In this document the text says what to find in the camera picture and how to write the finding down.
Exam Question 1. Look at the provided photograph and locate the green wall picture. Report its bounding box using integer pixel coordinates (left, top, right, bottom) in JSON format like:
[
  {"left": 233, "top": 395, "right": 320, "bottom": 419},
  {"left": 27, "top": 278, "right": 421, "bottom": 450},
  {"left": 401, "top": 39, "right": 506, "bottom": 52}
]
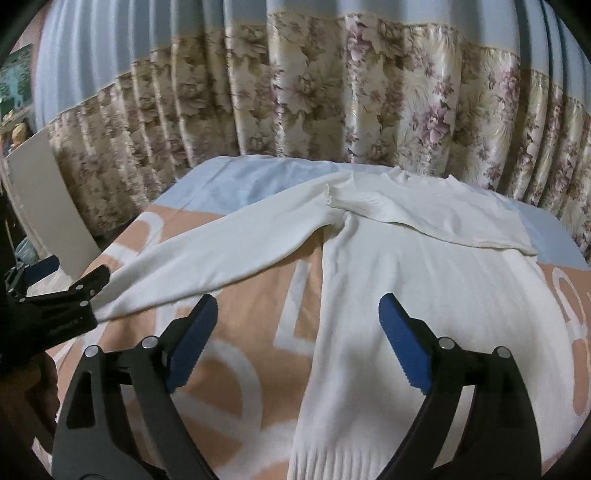
[{"left": 0, "top": 44, "right": 33, "bottom": 122}]

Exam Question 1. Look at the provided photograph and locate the orange blue lettered bedspread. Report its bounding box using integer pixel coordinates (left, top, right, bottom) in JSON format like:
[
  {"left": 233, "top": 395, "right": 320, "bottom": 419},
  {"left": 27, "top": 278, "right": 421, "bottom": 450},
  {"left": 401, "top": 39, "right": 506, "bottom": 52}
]
[{"left": 27, "top": 154, "right": 591, "bottom": 480}]

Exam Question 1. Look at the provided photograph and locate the blue floral curtain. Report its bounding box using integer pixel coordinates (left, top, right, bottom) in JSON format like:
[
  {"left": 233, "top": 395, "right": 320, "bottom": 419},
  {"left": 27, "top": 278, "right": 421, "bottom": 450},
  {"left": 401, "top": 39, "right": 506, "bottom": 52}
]
[{"left": 34, "top": 1, "right": 590, "bottom": 254}]

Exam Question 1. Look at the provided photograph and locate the white knit sweater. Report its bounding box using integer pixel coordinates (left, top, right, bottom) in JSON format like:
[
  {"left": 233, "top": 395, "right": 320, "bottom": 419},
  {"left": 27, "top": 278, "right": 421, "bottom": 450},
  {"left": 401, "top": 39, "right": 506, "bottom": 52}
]
[{"left": 89, "top": 166, "right": 584, "bottom": 480}]

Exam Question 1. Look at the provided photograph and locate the white board panel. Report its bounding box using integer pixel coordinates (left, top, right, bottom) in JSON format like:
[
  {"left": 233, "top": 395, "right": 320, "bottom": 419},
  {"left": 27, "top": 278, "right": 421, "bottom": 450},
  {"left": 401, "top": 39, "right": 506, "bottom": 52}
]
[{"left": 1, "top": 129, "right": 100, "bottom": 280}]

